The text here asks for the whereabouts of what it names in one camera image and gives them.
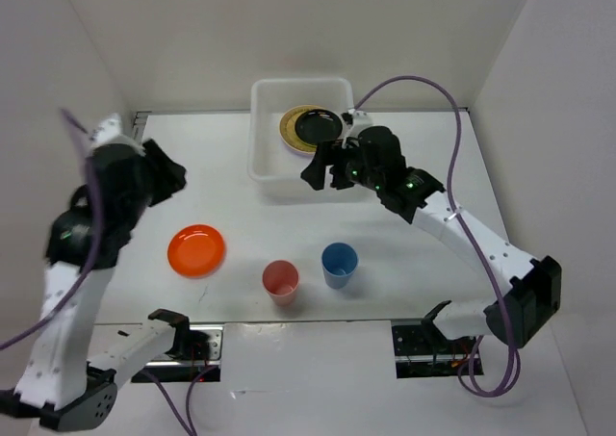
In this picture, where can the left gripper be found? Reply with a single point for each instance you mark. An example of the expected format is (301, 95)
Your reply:
(172, 175)

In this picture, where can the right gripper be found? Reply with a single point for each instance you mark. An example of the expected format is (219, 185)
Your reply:
(315, 173)

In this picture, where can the black plate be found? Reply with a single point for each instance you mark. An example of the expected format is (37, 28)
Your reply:
(318, 125)

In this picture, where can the beige plate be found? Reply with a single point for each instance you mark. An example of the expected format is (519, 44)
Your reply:
(302, 127)

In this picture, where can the orange plate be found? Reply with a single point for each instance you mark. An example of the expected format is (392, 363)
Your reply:
(196, 251)

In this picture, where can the blue cup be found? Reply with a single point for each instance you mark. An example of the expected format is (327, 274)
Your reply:
(339, 261)

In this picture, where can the pink cup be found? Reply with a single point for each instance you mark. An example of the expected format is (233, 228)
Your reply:
(280, 280)

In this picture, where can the purple plate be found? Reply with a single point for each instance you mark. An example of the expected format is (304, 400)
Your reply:
(301, 153)

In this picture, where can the round bamboo mat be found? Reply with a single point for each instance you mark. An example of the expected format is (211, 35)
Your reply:
(287, 127)

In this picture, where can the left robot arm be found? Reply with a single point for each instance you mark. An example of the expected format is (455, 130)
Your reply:
(63, 388)

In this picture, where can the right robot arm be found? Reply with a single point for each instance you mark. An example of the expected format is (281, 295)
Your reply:
(528, 290)

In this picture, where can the white plastic bin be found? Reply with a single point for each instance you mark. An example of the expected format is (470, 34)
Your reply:
(275, 169)

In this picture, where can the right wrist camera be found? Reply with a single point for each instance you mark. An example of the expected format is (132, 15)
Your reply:
(355, 121)

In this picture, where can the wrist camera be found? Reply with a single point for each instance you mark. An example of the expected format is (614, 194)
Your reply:
(355, 121)
(110, 131)

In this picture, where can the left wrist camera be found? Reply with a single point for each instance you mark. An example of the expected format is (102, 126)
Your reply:
(110, 131)

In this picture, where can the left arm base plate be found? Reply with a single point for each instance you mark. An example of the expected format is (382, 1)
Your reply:
(202, 359)

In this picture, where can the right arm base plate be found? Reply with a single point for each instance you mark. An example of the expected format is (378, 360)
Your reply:
(418, 356)

